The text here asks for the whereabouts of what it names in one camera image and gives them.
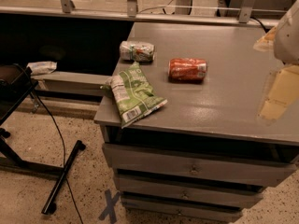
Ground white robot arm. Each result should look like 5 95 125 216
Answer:
274 0 299 64

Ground green jalapeno chip bag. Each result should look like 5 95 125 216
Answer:
107 62 167 128

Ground orange soda can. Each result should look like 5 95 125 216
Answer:
168 58 207 81

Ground white green soda can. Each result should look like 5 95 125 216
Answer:
120 41 155 62

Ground grey drawer cabinet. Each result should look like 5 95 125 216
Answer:
95 23 299 212

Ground middle grey drawer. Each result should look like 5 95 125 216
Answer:
114 174 263 208

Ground grey drawer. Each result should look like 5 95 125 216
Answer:
121 194 242 222
114 174 263 208
102 144 296 187

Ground grey low ledge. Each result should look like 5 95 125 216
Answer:
33 71 109 96

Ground blue tape cross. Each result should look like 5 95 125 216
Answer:
99 189 121 224

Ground white crumpled packet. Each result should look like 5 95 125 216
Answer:
27 61 57 76

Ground bottom grey drawer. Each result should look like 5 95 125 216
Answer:
121 194 242 222

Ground grey metal railing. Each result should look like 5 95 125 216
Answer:
0 0 285 27

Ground black metal stand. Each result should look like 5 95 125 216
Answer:
0 64 86 215

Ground top grey drawer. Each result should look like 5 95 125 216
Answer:
102 144 296 187

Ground black cable on floor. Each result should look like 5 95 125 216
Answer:
13 63 84 224

